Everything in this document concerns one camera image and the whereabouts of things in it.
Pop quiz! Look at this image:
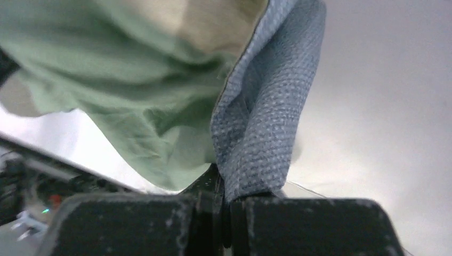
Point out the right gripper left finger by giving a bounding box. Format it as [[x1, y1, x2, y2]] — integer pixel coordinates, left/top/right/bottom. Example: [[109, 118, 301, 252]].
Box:
[[37, 165, 223, 255]]

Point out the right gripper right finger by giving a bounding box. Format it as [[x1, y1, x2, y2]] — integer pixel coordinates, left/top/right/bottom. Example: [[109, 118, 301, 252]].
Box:
[[229, 196, 404, 256]]

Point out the grey-blue pillowcase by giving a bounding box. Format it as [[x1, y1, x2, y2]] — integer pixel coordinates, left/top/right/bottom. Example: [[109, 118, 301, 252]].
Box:
[[1, 1, 326, 201]]

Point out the white pillow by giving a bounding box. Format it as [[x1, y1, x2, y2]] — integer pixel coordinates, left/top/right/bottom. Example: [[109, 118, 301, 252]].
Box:
[[287, 1, 451, 255]]

